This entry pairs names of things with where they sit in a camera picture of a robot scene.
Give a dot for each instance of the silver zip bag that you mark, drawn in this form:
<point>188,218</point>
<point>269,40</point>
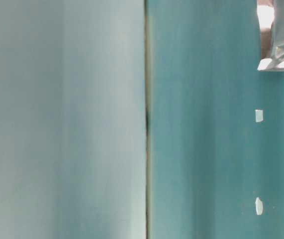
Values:
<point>270,15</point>

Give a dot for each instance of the upper white tape piece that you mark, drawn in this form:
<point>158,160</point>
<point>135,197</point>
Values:
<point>259,115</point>

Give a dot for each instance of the white tape piece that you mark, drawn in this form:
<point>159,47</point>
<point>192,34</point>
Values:
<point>259,206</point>
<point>259,115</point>

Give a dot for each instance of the lower white tape piece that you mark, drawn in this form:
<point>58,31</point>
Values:
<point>259,206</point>

